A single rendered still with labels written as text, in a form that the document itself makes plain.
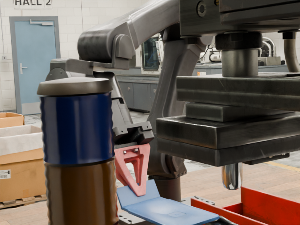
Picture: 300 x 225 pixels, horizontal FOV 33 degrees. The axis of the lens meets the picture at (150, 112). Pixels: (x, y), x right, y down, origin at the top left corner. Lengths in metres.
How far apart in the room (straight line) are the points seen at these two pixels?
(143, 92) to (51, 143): 10.06
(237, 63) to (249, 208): 0.47
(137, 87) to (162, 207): 9.83
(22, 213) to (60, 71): 0.41
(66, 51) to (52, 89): 11.65
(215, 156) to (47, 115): 0.23
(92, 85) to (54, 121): 0.03
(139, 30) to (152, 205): 0.30
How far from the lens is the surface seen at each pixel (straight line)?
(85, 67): 0.77
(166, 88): 0.96
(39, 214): 1.05
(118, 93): 0.80
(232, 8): 0.44
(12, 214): 1.07
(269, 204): 0.90
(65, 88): 0.25
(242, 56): 0.51
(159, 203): 0.75
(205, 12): 0.50
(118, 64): 0.79
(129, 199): 0.76
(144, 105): 10.32
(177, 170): 0.92
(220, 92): 0.49
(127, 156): 0.77
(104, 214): 0.26
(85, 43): 0.82
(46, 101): 0.25
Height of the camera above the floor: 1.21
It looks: 7 degrees down
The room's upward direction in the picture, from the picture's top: 3 degrees counter-clockwise
